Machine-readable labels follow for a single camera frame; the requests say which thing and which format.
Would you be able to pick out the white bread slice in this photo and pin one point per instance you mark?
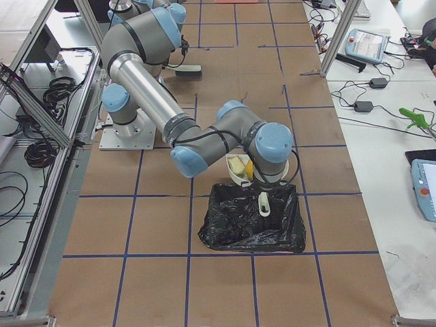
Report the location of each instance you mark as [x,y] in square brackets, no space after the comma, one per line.
[236,165]

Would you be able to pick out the pale green dustpan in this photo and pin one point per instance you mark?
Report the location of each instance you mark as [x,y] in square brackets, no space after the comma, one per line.
[263,176]

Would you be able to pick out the white hand brush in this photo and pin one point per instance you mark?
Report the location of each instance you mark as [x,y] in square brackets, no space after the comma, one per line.
[186,71]

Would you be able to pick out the black trash bag bin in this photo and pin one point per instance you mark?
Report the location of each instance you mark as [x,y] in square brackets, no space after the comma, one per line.
[233,221]

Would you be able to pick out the black power adapter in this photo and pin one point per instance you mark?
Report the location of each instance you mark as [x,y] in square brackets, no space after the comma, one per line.
[378,83]
[363,106]

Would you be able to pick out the blue teach pendant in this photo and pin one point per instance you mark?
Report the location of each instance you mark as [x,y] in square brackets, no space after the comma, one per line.
[366,46]
[423,177]

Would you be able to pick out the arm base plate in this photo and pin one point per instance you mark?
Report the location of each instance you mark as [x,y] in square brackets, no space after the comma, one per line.
[138,135]

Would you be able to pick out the green handled tool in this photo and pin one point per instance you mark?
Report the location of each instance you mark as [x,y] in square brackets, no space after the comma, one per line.
[417,119]

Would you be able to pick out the aluminium frame post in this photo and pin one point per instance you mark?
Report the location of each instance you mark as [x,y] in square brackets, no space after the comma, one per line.
[338,36]

